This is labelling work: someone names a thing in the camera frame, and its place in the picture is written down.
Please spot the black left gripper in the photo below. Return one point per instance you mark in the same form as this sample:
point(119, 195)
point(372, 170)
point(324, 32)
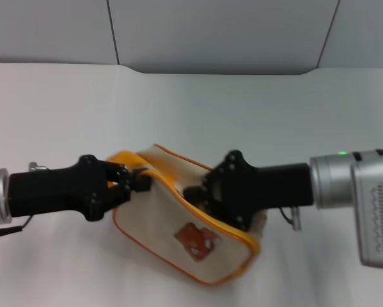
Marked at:
point(57, 192)

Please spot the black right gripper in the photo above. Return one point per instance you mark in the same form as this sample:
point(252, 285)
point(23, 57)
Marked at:
point(274, 187)

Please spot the beige yellow-trimmed food bag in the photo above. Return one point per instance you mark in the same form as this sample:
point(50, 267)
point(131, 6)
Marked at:
point(159, 220)

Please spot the silver plug on left gripper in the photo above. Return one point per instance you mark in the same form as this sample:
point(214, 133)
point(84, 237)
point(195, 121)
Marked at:
point(37, 166)

